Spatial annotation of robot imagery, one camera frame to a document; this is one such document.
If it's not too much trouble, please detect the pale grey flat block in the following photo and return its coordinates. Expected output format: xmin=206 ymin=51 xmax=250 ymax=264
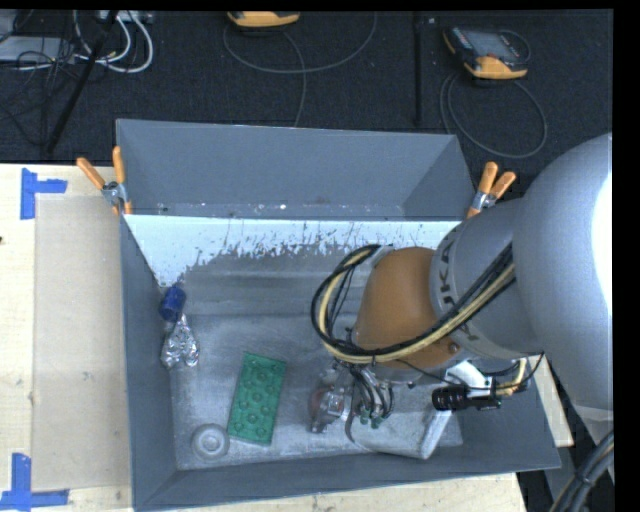
xmin=346 ymin=406 xmax=454 ymax=462

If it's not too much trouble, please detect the grey metal bin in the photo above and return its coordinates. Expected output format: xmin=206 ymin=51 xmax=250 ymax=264
xmin=114 ymin=118 xmax=564 ymax=512

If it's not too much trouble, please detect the pale wood flat board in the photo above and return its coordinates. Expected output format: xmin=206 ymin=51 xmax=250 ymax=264
xmin=30 ymin=193 xmax=134 ymax=494

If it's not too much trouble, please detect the black cylinder on white bracket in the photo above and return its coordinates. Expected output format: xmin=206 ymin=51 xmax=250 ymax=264
xmin=431 ymin=359 xmax=529 ymax=414

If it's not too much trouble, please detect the clear plastic bottle blue cap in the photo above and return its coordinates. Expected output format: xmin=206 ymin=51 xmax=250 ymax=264
xmin=158 ymin=283 xmax=202 ymax=371

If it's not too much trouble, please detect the clear round glass lid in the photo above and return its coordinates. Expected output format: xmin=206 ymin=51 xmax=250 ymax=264
xmin=190 ymin=422 xmax=232 ymax=460

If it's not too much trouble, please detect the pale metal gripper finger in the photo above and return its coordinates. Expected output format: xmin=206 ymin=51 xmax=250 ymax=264
xmin=309 ymin=408 xmax=346 ymax=434
xmin=320 ymin=388 xmax=347 ymax=413

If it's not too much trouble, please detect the dark green flat block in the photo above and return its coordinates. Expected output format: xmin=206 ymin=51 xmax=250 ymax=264
xmin=226 ymin=351 xmax=288 ymax=447

